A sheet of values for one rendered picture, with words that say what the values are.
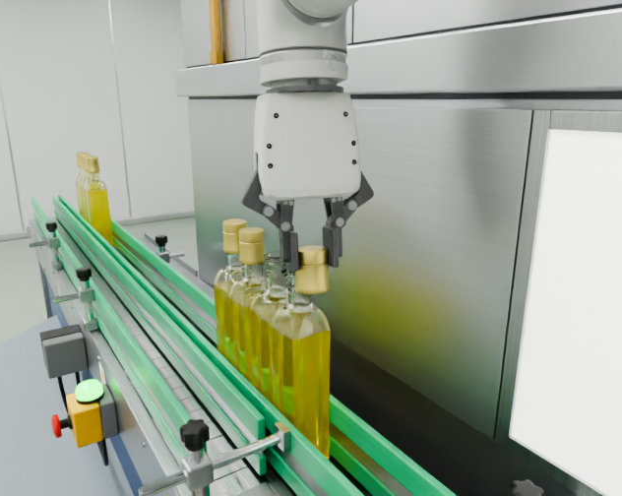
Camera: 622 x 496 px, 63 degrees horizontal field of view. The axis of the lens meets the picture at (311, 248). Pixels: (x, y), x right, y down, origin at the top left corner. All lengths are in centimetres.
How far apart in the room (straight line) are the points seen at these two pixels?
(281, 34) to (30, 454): 110
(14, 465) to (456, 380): 99
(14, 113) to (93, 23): 131
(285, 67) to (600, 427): 42
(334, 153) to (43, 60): 604
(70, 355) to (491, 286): 93
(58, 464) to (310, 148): 99
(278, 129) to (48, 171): 605
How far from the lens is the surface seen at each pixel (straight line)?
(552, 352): 53
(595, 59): 48
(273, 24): 49
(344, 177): 50
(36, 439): 139
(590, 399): 52
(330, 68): 48
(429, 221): 58
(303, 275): 51
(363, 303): 70
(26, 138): 643
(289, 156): 48
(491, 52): 54
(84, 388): 98
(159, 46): 674
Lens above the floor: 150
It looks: 16 degrees down
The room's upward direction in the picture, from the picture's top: straight up
